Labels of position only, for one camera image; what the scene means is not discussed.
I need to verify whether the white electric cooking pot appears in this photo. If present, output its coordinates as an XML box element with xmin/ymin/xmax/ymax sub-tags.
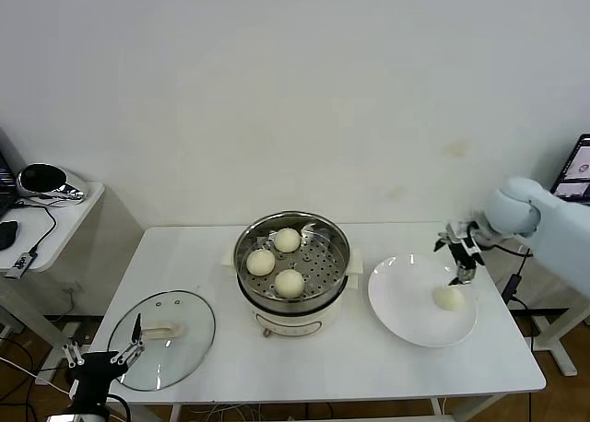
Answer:
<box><xmin>222</xmin><ymin>249</ymin><xmax>365</xmax><ymax>341</ymax></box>

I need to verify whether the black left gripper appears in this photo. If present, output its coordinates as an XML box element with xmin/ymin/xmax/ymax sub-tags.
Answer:
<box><xmin>62</xmin><ymin>313</ymin><xmax>147</xmax><ymax>407</ymax></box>

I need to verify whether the grey usb hub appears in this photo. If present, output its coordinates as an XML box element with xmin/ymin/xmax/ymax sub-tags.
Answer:
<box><xmin>3</xmin><ymin>251</ymin><xmax>39</xmax><ymax>281</ymax></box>

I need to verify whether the glass lid with cream handle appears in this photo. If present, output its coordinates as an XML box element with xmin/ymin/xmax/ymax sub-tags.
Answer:
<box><xmin>106</xmin><ymin>290</ymin><xmax>217</xmax><ymax>392</ymax></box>

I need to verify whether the open dark grey laptop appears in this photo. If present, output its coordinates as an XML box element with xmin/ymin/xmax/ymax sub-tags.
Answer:
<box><xmin>550</xmin><ymin>134</ymin><xmax>590</xmax><ymax>206</ymax></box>
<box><xmin>0</xmin><ymin>127</ymin><xmax>23</xmax><ymax>220</ymax></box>

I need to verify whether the black adapter cable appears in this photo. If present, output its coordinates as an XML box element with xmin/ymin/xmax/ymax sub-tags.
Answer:
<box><xmin>502</xmin><ymin>251</ymin><xmax>571</xmax><ymax>354</ymax></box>

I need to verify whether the black computer mouse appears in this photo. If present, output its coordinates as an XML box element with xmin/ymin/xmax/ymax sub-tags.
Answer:
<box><xmin>0</xmin><ymin>219</ymin><xmax>20</xmax><ymax>252</ymax></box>

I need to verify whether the white side table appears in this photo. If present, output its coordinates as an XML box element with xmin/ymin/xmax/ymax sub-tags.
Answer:
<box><xmin>0</xmin><ymin>181</ymin><xmax>106</xmax><ymax>372</ymax></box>
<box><xmin>505</xmin><ymin>237</ymin><xmax>590</xmax><ymax>378</ymax></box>

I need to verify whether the white steamed baozi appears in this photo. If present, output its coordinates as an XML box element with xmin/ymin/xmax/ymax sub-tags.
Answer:
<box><xmin>246</xmin><ymin>249</ymin><xmax>277</xmax><ymax>276</ymax></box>
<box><xmin>431</xmin><ymin>287</ymin><xmax>465</xmax><ymax>312</ymax></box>
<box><xmin>274</xmin><ymin>268</ymin><xmax>306</xmax><ymax>299</ymax></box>
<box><xmin>274</xmin><ymin>227</ymin><xmax>301</xmax><ymax>254</ymax></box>

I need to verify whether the thin black desk cable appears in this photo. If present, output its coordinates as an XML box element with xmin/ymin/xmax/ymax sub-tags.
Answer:
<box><xmin>13</xmin><ymin>199</ymin><xmax>59</xmax><ymax>256</ymax></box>

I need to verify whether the stainless steel steamer basket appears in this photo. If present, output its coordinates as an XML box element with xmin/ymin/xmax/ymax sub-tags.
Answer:
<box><xmin>232</xmin><ymin>210</ymin><xmax>351</xmax><ymax>316</ymax></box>

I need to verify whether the white floor cable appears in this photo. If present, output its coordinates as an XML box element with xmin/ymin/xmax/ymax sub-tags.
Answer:
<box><xmin>0</xmin><ymin>357</ymin><xmax>75</xmax><ymax>398</ymax></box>

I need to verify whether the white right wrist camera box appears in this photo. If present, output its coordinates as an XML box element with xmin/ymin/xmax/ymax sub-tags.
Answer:
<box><xmin>442</xmin><ymin>219</ymin><xmax>467</xmax><ymax>244</ymax></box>

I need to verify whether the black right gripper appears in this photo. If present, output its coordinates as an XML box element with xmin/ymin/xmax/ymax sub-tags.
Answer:
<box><xmin>431</xmin><ymin>226</ymin><xmax>485</xmax><ymax>288</ymax></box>

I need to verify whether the white cable bundle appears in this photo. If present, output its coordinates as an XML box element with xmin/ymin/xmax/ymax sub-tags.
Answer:
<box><xmin>188</xmin><ymin>403</ymin><xmax>277</xmax><ymax>422</ymax></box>

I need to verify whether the white round plate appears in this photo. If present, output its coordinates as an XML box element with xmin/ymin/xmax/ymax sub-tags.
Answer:
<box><xmin>367</xmin><ymin>254</ymin><xmax>478</xmax><ymax>348</ymax></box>

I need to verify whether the chrome and black headset device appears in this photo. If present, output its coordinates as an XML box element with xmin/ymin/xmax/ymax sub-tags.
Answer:
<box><xmin>16</xmin><ymin>162</ymin><xmax>89</xmax><ymax>207</ymax></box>

